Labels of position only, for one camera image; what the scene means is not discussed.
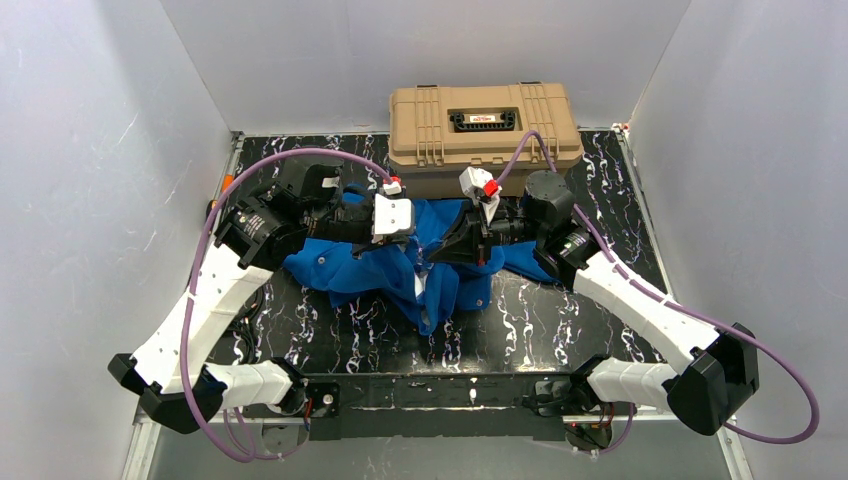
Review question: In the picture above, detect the blue zip jacket white lining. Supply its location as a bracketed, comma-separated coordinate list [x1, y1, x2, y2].
[283, 199, 558, 336]

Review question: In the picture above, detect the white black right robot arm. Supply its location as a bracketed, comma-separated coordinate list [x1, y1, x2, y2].
[427, 167, 759, 435]

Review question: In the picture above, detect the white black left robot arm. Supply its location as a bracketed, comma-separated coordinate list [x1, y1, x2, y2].
[108, 148, 415, 434]

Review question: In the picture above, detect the tan plastic toolbox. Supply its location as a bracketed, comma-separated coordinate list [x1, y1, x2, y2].
[389, 82, 584, 199]

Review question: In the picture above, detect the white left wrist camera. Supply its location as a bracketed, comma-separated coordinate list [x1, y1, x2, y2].
[372, 194, 415, 244]

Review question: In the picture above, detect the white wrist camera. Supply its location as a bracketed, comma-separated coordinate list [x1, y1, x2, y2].
[372, 194, 415, 244]
[459, 166, 501, 225]

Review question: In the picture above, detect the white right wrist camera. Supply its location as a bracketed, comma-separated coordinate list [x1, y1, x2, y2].
[459, 166, 501, 225]

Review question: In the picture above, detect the orange handled screwdriver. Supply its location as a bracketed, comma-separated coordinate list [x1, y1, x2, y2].
[221, 174, 234, 192]

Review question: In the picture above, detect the yellow black handled screwdriver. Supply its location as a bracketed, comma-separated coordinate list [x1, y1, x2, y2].
[204, 200, 217, 218]

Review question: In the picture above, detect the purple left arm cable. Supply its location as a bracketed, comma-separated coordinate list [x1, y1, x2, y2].
[180, 147, 404, 464]

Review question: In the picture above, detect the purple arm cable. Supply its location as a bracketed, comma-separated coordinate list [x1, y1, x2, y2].
[180, 147, 404, 464]
[495, 129, 821, 446]

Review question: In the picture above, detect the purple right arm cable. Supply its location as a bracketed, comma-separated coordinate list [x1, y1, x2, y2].
[495, 129, 821, 446]

